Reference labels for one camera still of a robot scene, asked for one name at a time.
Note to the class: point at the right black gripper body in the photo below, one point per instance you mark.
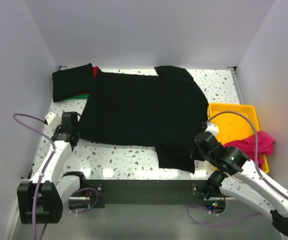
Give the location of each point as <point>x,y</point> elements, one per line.
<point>196,154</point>

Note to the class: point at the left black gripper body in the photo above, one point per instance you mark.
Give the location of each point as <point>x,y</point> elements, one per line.
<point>57,130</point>

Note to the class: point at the black t shirt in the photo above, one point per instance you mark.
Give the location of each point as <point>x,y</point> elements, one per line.
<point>165,111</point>
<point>73,81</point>

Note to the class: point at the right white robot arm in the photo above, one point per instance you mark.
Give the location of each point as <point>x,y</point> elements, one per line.
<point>237,176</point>

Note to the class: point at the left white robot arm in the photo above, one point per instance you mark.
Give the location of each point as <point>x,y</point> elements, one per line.
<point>42,197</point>

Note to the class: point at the yellow plastic tray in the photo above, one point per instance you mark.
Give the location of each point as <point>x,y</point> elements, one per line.
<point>233,127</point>

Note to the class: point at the folded green t shirt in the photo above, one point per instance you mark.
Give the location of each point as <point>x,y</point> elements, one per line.
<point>82,96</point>

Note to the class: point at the folded black t shirt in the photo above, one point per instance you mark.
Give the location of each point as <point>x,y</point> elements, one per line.
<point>73,81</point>

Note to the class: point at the crumpled pink t shirt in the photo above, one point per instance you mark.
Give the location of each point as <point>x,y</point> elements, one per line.
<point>265,146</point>

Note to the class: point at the folded red t shirt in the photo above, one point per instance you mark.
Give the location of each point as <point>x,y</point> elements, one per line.
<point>96,72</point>

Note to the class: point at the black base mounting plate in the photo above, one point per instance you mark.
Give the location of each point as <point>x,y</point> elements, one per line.
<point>156,192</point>

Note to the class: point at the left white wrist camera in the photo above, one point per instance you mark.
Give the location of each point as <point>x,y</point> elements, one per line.
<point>53,120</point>

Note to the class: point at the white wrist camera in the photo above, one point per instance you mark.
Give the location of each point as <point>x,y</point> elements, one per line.
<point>211,128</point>
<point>53,120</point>

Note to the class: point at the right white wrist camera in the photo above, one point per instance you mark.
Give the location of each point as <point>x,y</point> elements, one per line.
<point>211,128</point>

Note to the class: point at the aluminium frame rail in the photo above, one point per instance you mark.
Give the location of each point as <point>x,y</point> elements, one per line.
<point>14,213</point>

